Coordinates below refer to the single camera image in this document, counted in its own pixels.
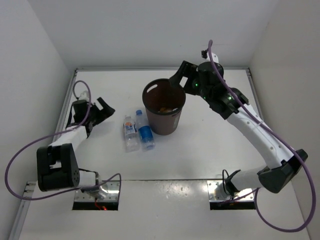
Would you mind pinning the orange juice bottle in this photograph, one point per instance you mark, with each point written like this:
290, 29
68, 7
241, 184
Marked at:
165, 110

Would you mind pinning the metal table edge rail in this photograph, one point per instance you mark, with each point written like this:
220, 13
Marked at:
134, 68

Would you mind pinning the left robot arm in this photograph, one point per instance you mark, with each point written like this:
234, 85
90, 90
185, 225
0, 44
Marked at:
57, 167

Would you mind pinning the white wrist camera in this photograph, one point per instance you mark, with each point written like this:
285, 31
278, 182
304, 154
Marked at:
84, 96
209, 55

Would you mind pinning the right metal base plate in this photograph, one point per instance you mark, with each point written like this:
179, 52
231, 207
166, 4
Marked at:
217, 193

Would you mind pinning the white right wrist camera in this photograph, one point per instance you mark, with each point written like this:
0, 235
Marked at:
209, 55

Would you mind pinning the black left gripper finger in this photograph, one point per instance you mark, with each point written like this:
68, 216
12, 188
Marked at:
70, 118
106, 111

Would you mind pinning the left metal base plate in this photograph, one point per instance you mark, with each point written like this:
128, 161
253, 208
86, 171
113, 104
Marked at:
106, 193

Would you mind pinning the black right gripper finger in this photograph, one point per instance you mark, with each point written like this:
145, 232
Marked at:
187, 70
191, 87

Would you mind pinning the orange label clear bottle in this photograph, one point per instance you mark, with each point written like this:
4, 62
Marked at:
130, 134

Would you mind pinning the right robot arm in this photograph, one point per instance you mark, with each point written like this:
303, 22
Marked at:
281, 164

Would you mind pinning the brown plastic waste bin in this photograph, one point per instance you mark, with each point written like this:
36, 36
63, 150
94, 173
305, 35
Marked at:
163, 105

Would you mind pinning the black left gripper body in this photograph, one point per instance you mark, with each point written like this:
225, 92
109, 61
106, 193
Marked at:
89, 116

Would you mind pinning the blue label water bottle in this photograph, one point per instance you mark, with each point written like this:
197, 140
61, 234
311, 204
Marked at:
144, 130

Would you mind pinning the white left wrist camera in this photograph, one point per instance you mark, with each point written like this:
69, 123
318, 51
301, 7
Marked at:
84, 96

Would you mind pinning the metal base plate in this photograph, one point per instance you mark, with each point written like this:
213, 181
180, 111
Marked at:
217, 193
106, 193

